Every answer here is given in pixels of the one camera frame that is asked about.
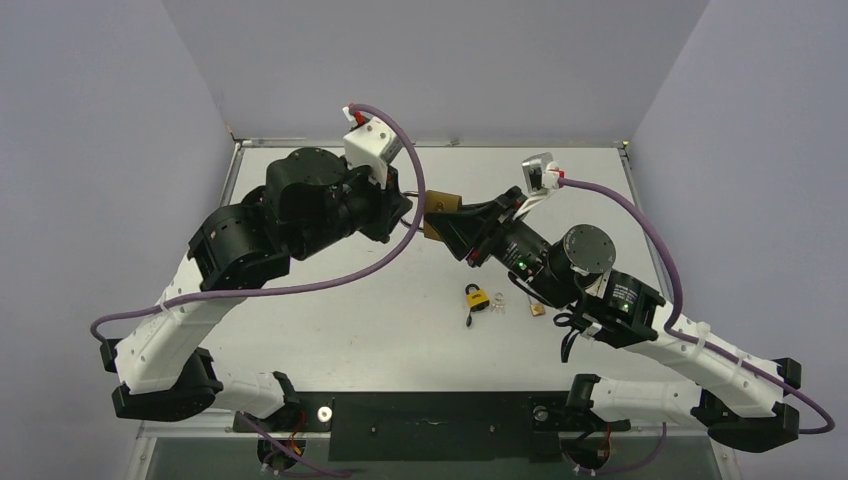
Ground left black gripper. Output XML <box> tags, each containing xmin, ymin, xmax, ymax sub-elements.
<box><xmin>302</xmin><ymin>159</ymin><xmax>422</xmax><ymax>265</ymax></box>

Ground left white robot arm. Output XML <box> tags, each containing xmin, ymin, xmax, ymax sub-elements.
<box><xmin>100</xmin><ymin>147</ymin><xmax>412</xmax><ymax>430</ymax></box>

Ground silver keys on ring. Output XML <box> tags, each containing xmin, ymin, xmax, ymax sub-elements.
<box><xmin>490</xmin><ymin>292</ymin><xmax>505</xmax><ymax>314</ymax></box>

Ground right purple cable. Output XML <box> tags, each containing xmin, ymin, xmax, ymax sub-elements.
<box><xmin>556</xmin><ymin>176</ymin><xmax>836</xmax><ymax>478</ymax></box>

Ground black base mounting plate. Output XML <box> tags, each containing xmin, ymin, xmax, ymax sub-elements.
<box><xmin>257</xmin><ymin>391</ymin><xmax>631</xmax><ymax>462</ymax></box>

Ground large brass padlock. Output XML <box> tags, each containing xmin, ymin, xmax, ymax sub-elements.
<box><xmin>402</xmin><ymin>190</ymin><xmax>463</xmax><ymax>241</ymax></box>

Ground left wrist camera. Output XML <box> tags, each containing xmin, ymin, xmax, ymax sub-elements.
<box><xmin>342</xmin><ymin>106</ymin><xmax>402</xmax><ymax>190</ymax></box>

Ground purple cable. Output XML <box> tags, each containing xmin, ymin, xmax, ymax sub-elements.
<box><xmin>556</xmin><ymin>176</ymin><xmax>836</xmax><ymax>478</ymax></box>
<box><xmin>89</xmin><ymin>102</ymin><xmax>427</xmax><ymax>480</ymax></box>

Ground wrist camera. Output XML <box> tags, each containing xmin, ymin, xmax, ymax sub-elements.
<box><xmin>516</xmin><ymin>152</ymin><xmax>565</xmax><ymax>218</ymax></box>
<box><xmin>342</xmin><ymin>106</ymin><xmax>402</xmax><ymax>190</ymax></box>

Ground yellow padlock with keys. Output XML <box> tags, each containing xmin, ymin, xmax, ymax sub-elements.
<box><xmin>464</xmin><ymin>283</ymin><xmax>491</xmax><ymax>328</ymax></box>

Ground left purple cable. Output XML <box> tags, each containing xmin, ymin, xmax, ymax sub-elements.
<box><xmin>89</xmin><ymin>102</ymin><xmax>427</xmax><ymax>480</ymax></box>

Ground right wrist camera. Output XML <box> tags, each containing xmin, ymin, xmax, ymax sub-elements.
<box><xmin>516</xmin><ymin>152</ymin><xmax>565</xmax><ymax>218</ymax></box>

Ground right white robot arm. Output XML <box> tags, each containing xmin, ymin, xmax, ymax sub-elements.
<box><xmin>424</xmin><ymin>188</ymin><xmax>801</xmax><ymax>453</ymax></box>

